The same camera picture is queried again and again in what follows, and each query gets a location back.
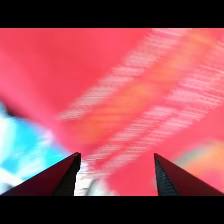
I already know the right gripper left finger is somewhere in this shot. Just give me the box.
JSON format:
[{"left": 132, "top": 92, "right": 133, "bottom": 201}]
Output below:
[{"left": 0, "top": 151, "right": 82, "bottom": 197}]

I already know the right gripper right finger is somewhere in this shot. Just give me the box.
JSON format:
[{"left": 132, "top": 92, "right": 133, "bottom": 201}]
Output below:
[{"left": 153, "top": 152, "right": 224, "bottom": 197}]

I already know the red T-shirt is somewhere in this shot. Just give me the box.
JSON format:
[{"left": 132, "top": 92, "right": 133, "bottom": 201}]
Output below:
[{"left": 0, "top": 27, "right": 224, "bottom": 197}]

